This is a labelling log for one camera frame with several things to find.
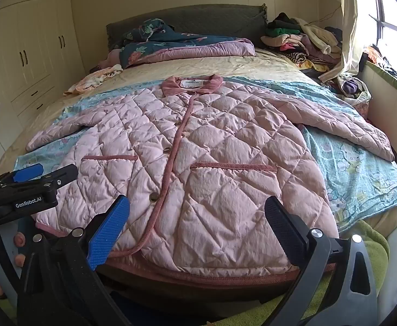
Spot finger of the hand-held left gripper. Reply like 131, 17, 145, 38
11, 164, 45, 183
37, 164, 79, 188

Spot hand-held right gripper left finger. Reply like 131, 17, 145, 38
17, 194, 133, 326

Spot blue cartoon printed sheet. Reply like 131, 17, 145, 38
13, 76, 397, 235

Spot basket of clothes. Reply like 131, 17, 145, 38
327, 75, 373, 106

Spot cream curtain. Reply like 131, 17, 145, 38
319, 0, 372, 82

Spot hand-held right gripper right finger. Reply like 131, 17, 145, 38
264, 195, 379, 326

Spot dark floral quilt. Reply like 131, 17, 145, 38
108, 18, 257, 68

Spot clothes on windowsill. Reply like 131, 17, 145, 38
366, 44, 397, 92

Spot small floral cloth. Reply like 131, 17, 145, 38
63, 64, 124, 96

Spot grey padded headboard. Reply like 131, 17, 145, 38
105, 4, 267, 51

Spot pile of mixed clothes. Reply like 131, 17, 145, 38
260, 12, 345, 72

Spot cream wardrobe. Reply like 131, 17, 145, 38
0, 0, 87, 164

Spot pink quilted jacket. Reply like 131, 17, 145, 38
26, 74, 395, 284

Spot bed with beige cover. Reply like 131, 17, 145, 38
0, 4, 397, 309

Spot pink pillow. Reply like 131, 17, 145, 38
98, 48, 122, 68

